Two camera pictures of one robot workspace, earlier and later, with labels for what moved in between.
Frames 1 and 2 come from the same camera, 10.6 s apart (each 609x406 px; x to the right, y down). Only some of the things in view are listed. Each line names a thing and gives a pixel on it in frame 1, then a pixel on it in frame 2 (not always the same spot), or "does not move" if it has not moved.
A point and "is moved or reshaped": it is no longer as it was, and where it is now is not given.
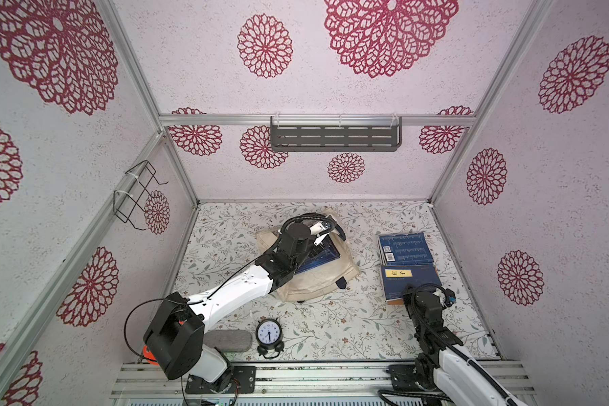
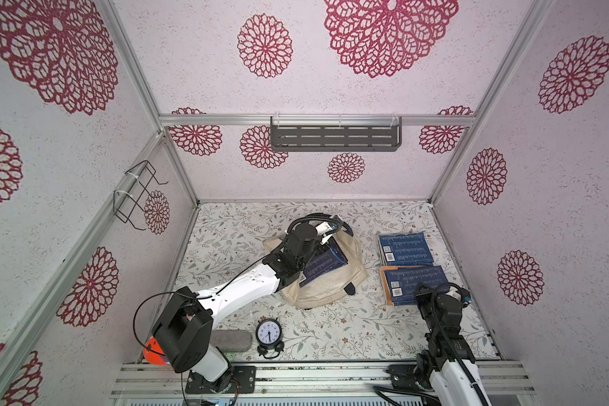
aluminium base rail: (304, 381) does not move
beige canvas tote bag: (311, 282) is moved or reshaped
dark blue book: (410, 249) does not move
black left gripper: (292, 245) does not move
